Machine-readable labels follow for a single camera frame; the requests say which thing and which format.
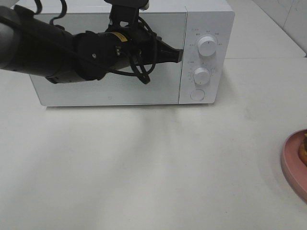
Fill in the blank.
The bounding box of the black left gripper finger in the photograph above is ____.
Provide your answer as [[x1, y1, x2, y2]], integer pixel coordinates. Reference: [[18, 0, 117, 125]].
[[153, 39, 183, 64]]

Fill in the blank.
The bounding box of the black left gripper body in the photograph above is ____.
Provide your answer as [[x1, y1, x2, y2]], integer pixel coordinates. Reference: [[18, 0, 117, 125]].
[[74, 30, 157, 81]]

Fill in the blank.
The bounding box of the white microwave door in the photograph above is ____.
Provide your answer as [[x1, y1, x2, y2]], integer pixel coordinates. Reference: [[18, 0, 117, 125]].
[[30, 12, 187, 106]]

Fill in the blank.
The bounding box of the white timer knob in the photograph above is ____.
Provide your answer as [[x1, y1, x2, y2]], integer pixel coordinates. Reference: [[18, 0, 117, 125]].
[[193, 67, 211, 85]]

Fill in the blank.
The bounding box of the round white door button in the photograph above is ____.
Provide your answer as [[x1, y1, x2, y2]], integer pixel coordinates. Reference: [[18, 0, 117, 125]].
[[190, 89, 205, 101]]

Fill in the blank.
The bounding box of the burger with lettuce and tomato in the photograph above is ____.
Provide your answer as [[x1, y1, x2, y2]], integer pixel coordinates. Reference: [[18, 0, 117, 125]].
[[298, 133, 307, 166]]

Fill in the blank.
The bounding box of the pink round plate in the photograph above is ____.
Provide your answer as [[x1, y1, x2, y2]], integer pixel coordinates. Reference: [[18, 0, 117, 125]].
[[281, 129, 307, 203]]

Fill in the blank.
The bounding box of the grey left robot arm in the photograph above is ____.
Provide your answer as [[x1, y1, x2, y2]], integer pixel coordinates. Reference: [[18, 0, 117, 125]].
[[0, 0, 183, 84]]

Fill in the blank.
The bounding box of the white upper power knob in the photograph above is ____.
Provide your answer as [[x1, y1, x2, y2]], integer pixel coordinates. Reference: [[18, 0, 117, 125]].
[[197, 34, 217, 57]]

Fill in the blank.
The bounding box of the white microwave oven body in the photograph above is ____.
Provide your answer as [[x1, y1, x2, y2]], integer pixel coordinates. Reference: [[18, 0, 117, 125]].
[[14, 0, 235, 109]]

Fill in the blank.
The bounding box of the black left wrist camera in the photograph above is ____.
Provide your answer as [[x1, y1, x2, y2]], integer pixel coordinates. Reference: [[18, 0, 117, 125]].
[[104, 0, 149, 30]]

